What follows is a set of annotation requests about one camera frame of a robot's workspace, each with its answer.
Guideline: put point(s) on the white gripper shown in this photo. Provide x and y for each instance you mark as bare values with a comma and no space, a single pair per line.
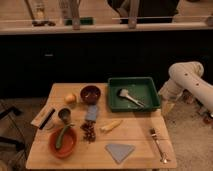
170,92

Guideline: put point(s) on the yellow banana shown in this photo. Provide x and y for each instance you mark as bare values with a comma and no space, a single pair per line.
110,126

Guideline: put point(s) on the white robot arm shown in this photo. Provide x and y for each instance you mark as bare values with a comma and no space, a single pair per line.
186,76

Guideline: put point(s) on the dark purple bowl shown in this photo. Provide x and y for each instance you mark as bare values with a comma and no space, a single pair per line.
90,94

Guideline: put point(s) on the orange bowl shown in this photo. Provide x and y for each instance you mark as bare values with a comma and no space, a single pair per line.
68,144

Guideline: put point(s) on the silver fork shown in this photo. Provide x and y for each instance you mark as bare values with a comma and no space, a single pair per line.
163,154

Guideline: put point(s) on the green plastic tray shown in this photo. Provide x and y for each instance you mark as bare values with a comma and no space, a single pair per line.
140,88

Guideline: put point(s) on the blue triangular cloth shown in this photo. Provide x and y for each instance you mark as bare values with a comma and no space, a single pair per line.
119,152

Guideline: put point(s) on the blue sponge block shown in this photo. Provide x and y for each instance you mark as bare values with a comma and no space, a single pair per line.
92,113

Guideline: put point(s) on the bunch of dark grapes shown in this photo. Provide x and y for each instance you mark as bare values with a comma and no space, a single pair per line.
89,131

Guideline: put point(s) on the wooden table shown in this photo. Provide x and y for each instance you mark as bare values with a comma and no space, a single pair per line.
134,130

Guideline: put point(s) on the yellow onion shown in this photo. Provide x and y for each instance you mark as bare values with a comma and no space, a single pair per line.
70,98

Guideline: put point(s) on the small metal cup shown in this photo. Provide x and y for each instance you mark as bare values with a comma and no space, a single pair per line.
65,115

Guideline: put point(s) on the green cucumber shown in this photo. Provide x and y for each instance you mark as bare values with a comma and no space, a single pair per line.
62,136

